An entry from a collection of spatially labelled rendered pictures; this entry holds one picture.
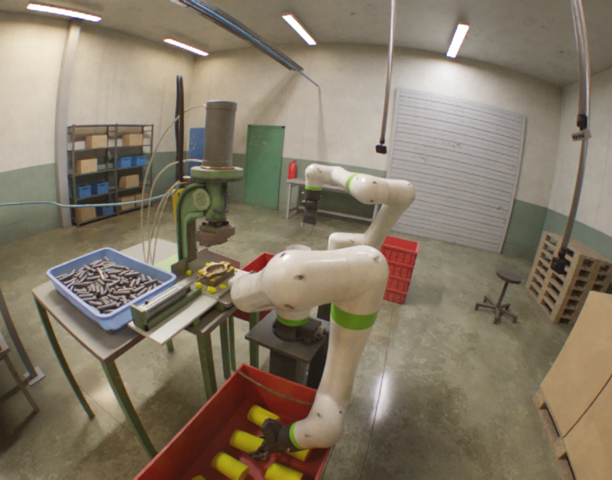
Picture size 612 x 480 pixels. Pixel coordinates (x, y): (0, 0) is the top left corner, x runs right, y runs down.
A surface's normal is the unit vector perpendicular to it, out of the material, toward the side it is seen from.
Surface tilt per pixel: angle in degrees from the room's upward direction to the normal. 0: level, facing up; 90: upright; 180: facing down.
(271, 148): 90
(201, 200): 90
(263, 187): 90
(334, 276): 65
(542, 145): 90
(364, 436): 0
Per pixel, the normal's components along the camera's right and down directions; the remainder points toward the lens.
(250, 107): -0.33, 0.27
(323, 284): 0.48, -0.01
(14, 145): 0.94, 0.19
